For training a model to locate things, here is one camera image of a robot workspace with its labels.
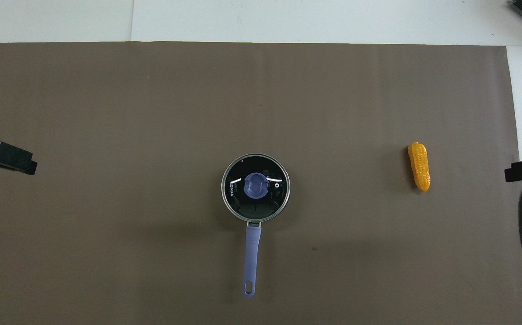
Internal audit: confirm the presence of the brown table mat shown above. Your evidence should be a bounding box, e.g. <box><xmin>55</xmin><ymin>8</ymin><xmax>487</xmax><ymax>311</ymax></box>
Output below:
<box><xmin>0</xmin><ymin>42</ymin><xmax>522</xmax><ymax>325</ymax></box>

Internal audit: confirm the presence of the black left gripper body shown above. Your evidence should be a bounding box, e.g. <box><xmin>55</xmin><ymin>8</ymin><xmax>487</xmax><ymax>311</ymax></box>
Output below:
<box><xmin>0</xmin><ymin>139</ymin><xmax>38</xmax><ymax>176</ymax></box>

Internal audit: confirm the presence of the glass lid with lilac knob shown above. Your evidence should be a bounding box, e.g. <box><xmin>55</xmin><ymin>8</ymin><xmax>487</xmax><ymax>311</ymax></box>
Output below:
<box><xmin>222</xmin><ymin>154</ymin><xmax>290</xmax><ymax>223</ymax></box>

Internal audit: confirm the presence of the yellow corn cob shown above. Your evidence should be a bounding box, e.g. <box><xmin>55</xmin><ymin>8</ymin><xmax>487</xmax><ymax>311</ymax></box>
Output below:
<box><xmin>407</xmin><ymin>142</ymin><xmax>431</xmax><ymax>193</ymax></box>

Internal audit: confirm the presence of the black pot with lilac handle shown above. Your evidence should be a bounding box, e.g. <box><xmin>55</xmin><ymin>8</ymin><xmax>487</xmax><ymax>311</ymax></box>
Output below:
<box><xmin>221</xmin><ymin>153</ymin><xmax>291</xmax><ymax>298</ymax></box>

